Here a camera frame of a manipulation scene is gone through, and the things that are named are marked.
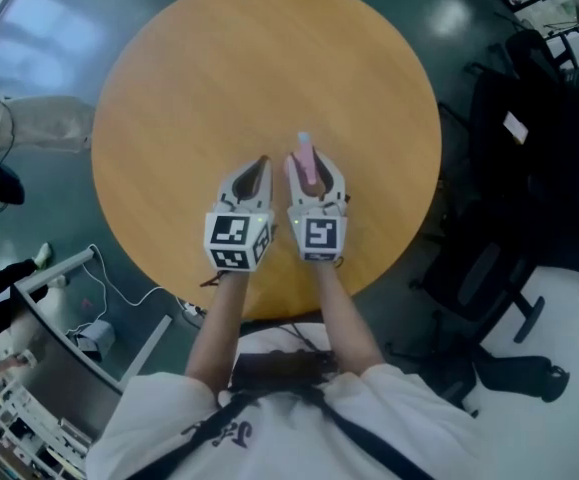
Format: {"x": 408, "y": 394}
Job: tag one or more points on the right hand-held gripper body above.
{"x": 319, "y": 233}

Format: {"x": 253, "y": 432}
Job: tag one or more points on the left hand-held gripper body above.
{"x": 239, "y": 238}

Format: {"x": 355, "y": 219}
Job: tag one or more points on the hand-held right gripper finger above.
{"x": 296, "y": 188}
{"x": 336, "y": 185}

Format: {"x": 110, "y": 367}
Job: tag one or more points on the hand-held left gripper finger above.
{"x": 266, "y": 188}
{"x": 229, "y": 185}

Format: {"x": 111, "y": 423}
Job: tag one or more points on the pink bottle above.
{"x": 306, "y": 165}

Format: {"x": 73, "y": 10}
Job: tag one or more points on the person's left forearm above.
{"x": 219, "y": 328}

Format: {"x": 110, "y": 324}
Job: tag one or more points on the person's right forearm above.
{"x": 341, "y": 318}

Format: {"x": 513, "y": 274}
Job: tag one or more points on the white power strip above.
{"x": 193, "y": 309}

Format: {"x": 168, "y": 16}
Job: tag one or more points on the round wooden table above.
{"x": 249, "y": 68}

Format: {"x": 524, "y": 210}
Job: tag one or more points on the black chest harness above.
{"x": 284, "y": 370}

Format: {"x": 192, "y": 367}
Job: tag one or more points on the white power adapter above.
{"x": 96, "y": 338}

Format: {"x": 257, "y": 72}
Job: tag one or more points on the pale paper sheet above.
{"x": 515, "y": 127}

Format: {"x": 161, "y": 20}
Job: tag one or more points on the person's white t-shirt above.
{"x": 294, "y": 438}

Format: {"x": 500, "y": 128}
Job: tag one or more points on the black office chair with jacket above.
{"x": 544, "y": 168}

